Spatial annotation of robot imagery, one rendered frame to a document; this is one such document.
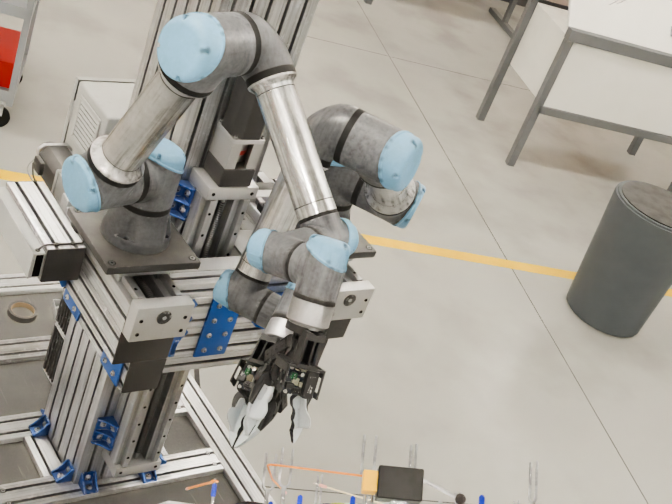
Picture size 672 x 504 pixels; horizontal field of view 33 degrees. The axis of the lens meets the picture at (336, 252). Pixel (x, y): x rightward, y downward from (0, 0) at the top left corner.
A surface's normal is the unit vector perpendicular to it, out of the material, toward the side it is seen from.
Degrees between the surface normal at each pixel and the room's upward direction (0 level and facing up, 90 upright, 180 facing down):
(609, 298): 94
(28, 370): 0
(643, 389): 0
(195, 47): 85
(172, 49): 83
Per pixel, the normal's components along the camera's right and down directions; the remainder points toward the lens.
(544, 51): -0.92, -0.16
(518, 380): 0.33, -0.80
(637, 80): 0.22, 0.57
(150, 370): 0.51, 0.59
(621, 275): -0.48, 0.36
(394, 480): 0.03, -0.32
